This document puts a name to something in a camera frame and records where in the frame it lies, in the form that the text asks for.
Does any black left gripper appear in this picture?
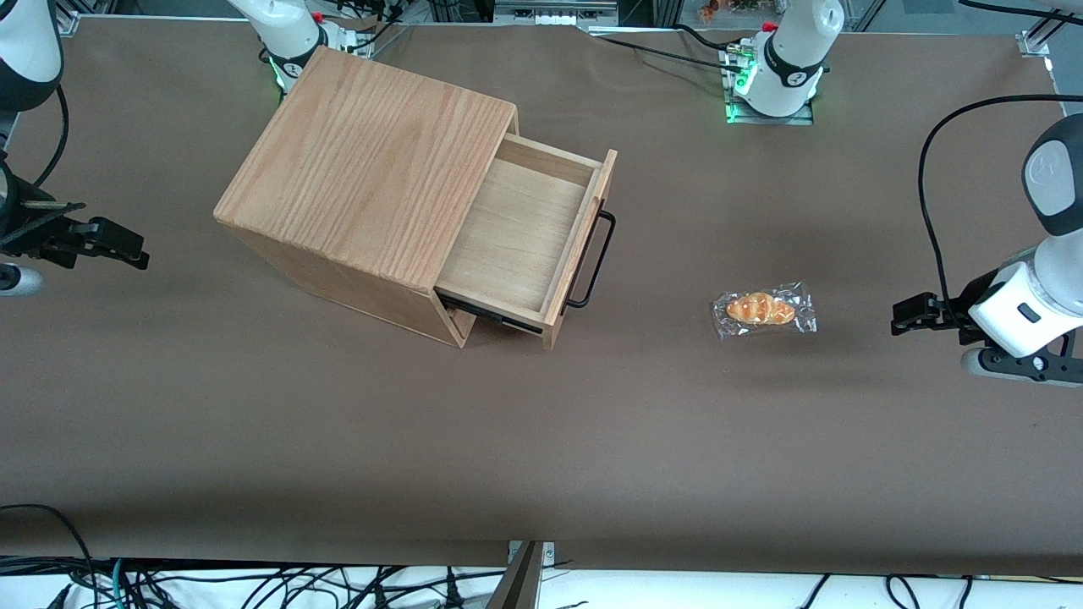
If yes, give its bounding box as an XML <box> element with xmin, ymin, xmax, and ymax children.
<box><xmin>890</xmin><ymin>269</ymin><xmax>1004</xmax><ymax>343</ymax></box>

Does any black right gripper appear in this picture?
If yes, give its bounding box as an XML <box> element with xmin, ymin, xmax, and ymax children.
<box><xmin>0</xmin><ymin>199</ymin><xmax>151</xmax><ymax>272</ymax></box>

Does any black metal drawer handle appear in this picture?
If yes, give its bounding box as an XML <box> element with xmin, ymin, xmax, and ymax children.
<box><xmin>564</xmin><ymin>196</ymin><xmax>618</xmax><ymax>310</ymax></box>

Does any wooden drawer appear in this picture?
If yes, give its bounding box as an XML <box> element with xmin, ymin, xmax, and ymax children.
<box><xmin>434</xmin><ymin>133</ymin><xmax>618</xmax><ymax>351</ymax></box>

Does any packaged bread roll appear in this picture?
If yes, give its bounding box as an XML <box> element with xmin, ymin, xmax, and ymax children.
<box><xmin>711</xmin><ymin>281</ymin><xmax>819</xmax><ymax>341</ymax></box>

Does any wooden cabinet box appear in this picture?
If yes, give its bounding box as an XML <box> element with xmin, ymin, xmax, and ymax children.
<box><xmin>213</xmin><ymin>47</ymin><xmax>519</xmax><ymax>349</ymax></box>

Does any grey background device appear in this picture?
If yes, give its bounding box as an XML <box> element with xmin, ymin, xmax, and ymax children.
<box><xmin>494</xmin><ymin>0</ymin><xmax>620</xmax><ymax>26</ymax></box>

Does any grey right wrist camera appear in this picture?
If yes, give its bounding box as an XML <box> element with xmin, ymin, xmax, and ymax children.
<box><xmin>0</xmin><ymin>264</ymin><xmax>45</xmax><ymax>297</ymax></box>

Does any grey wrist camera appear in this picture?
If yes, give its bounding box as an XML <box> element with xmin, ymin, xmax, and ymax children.
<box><xmin>959</xmin><ymin>335</ymin><xmax>1083</xmax><ymax>387</ymax></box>
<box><xmin>0</xmin><ymin>264</ymin><xmax>45</xmax><ymax>297</ymax></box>

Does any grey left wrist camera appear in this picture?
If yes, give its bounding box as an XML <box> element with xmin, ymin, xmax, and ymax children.
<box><xmin>959</xmin><ymin>335</ymin><xmax>1083</xmax><ymax>387</ymax></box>

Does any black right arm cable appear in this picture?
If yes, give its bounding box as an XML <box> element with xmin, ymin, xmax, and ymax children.
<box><xmin>32</xmin><ymin>83</ymin><xmax>71</xmax><ymax>192</ymax></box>

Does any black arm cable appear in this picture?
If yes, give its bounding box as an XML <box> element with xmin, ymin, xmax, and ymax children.
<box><xmin>32</xmin><ymin>83</ymin><xmax>71</xmax><ymax>192</ymax></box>
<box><xmin>918</xmin><ymin>0</ymin><xmax>1083</xmax><ymax>312</ymax></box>

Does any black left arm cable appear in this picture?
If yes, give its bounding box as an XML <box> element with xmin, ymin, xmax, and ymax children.
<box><xmin>918</xmin><ymin>0</ymin><xmax>1083</xmax><ymax>312</ymax></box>

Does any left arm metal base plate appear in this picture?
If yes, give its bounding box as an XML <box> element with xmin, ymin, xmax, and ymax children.
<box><xmin>721</xmin><ymin>42</ymin><xmax>818</xmax><ymax>126</ymax></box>

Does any looped black floor cable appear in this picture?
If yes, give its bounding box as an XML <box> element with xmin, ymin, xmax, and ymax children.
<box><xmin>0</xmin><ymin>504</ymin><xmax>96</xmax><ymax>593</ymax></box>

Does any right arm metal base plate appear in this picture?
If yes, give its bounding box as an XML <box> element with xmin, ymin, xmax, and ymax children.
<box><xmin>320</xmin><ymin>19</ymin><xmax>375</xmax><ymax>60</ymax></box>

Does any short black table cable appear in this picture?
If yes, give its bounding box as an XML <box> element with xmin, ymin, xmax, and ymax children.
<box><xmin>673</xmin><ymin>23</ymin><xmax>745</xmax><ymax>53</ymax></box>

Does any long black table cable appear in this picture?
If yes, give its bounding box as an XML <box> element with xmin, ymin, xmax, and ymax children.
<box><xmin>588</xmin><ymin>32</ymin><xmax>745</xmax><ymax>74</ymax></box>

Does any metal table edge bracket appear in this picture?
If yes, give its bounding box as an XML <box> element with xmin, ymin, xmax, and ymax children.
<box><xmin>487</xmin><ymin>540</ymin><xmax>557</xmax><ymax>609</ymax></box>

